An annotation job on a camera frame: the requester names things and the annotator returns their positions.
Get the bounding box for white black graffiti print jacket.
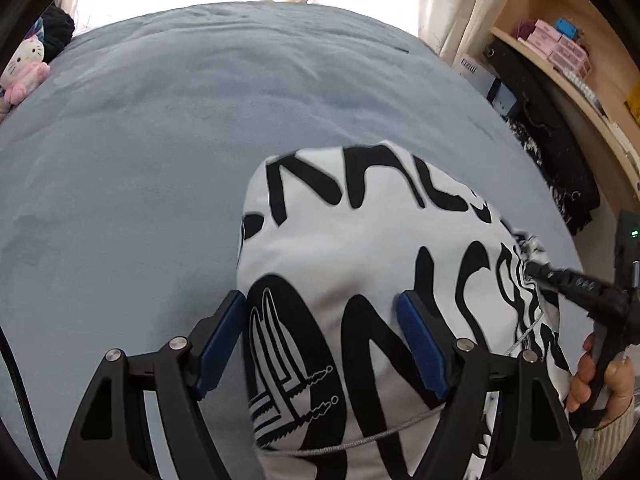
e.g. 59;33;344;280
237;142;570;479

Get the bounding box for black white patterned clothes pile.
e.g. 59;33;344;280
484;39;600;235

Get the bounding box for person right hand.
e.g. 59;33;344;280
565;334;637;424

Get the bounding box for yellow cloth on shelf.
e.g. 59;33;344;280
625;82;640;125

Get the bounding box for papers on shelf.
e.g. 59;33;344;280
560;68;639;165

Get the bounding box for white cardboard box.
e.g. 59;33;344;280
454;54;518;117

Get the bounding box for pink mini drawer box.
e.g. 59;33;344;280
524;20;592;80

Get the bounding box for grey-blue fleece bed blanket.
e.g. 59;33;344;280
1;2;579;463

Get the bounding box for blue small box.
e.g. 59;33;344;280
554;18;580;41

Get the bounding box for right floral sheer curtain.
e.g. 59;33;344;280
252;0;528;57

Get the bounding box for hello kitty plush toy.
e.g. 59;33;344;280
1;36;51;106

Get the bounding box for black knit garment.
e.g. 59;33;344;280
41;3;75;63

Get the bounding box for wooden wall shelf unit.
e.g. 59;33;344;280
490;0;639;209

